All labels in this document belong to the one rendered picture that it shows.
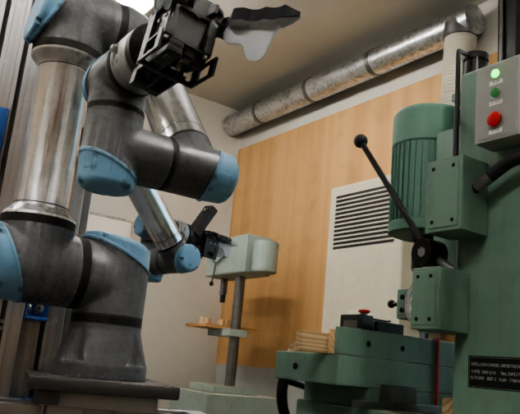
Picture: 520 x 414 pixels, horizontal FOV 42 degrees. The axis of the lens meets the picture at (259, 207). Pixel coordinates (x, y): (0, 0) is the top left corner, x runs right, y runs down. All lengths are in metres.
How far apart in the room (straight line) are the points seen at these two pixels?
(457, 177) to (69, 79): 0.74
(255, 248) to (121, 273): 2.61
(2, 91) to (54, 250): 0.39
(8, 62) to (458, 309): 0.98
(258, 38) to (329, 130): 3.41
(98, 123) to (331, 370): 0.75
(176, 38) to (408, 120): 1.00
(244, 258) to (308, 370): 2.33
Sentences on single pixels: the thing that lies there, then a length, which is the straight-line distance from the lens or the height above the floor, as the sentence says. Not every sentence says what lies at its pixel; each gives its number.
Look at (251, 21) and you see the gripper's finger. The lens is 0.75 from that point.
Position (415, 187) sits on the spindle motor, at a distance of 1.59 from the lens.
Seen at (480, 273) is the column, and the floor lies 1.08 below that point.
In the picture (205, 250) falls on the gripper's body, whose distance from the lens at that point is 2.01.
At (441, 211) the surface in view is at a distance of 1.37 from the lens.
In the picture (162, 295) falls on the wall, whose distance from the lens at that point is 4.52.
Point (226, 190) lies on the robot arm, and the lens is 0.94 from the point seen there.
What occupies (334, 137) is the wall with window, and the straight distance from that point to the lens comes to 4.08.
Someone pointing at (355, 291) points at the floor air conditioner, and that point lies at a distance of 3.24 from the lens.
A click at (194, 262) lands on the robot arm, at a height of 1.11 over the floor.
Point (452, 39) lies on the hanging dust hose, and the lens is 3.42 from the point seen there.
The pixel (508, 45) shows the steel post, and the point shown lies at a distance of 3.30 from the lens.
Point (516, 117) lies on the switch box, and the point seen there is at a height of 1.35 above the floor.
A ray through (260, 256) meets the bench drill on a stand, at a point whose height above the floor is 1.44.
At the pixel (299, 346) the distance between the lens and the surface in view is 1.37.
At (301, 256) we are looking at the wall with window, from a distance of 4.07.
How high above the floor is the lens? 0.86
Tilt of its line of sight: 13 degrees up
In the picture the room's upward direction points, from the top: 6 degrees clockwise
